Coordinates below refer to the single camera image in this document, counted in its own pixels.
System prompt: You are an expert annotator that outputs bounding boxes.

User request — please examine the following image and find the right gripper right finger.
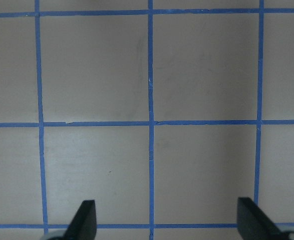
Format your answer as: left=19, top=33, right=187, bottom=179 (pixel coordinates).
left=237, top=197, right=287, bottom=240

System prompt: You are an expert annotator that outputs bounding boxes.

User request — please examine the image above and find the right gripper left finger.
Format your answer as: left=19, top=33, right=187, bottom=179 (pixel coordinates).
left=64, top=200, right=97, bottom=240

